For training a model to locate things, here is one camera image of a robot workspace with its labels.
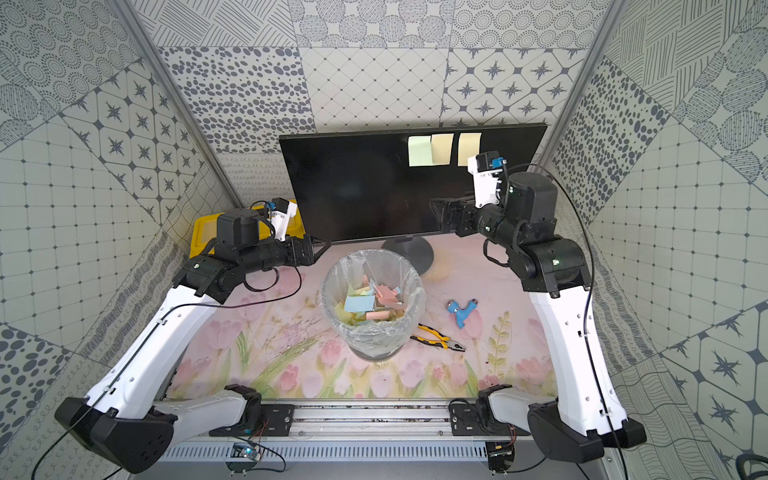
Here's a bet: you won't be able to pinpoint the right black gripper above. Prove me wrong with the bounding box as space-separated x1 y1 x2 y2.
430 191 523 252

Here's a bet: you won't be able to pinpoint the green sticky note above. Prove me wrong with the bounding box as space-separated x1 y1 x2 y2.
407 135 433 167

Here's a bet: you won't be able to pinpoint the mesh waste bin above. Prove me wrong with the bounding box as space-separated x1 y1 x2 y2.
341 325 411 361

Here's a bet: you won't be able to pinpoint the light blue sticky note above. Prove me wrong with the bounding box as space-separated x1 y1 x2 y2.
344 295 376 314

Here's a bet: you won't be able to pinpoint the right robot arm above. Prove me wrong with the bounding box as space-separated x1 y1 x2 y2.
429 171 647 464

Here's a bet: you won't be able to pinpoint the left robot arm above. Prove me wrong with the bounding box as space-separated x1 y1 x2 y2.
54 198 323 474

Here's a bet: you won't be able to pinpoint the round grey monitor stand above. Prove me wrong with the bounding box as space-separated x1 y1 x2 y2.
382 236 435 275

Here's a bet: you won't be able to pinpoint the pale yellow sticky note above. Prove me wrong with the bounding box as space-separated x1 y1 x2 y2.
430 133 454 166

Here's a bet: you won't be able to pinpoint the discarded sticky notes pile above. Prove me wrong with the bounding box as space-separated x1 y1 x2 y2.
333 275 406 326

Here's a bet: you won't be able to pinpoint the black computer monitor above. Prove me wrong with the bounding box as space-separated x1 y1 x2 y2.
279 123 547 242

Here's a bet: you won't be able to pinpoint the blue plastic clamp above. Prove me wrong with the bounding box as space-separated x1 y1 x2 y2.
446 299 478 329

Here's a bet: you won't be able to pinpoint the yellow black toolbox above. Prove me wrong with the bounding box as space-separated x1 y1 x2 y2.
189 200 305 258

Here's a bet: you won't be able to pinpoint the pink floral table mat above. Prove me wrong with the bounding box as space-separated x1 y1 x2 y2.
167 235 556 400

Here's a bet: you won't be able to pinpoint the small green circuit board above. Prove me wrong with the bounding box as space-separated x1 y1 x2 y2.
231 443 261 463

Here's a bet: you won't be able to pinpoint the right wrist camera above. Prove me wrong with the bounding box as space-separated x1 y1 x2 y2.
467 151 506 209

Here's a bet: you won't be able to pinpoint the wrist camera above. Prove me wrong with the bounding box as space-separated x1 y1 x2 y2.
267 197 298 241
467 151 506 209

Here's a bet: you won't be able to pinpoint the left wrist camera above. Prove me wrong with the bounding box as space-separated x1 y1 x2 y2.
267 197 298 241

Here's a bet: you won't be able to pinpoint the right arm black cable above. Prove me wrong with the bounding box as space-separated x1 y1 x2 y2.
482 163 631 480

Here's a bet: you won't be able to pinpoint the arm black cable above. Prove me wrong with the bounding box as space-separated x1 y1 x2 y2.
482 163 631 480
29 263 304 480

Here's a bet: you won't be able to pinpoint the yellow handled pliers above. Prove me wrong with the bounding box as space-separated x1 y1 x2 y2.
410 324 466 353

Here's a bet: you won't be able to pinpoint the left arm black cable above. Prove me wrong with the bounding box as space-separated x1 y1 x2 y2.
29 263 304 480

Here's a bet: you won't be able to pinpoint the aluminium mounting rail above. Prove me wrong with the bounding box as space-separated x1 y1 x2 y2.
143 398 619 445

